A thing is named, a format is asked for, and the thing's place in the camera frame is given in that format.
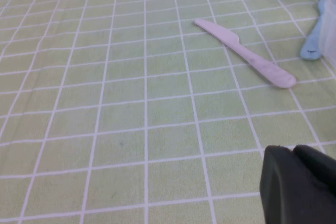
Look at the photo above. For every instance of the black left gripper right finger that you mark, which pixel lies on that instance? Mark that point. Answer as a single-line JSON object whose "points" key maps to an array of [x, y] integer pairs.
{"points": [[320, 166]]}

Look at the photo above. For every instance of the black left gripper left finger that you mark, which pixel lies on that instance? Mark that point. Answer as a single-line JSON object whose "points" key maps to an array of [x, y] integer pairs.
{"points": [[283, 195]]}

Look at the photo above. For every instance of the clear plastic egg box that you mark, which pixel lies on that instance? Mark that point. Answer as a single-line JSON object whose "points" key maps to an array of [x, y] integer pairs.
{"points": [[329, 30]]}

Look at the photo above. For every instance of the blue plastic fork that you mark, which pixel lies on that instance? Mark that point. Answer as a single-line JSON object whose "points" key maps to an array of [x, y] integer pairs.
{"points": [[311, 48]]}

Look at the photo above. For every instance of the green grid tablecloth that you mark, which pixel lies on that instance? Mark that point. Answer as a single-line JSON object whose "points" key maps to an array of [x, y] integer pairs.
{"points": [[118, 103]]}

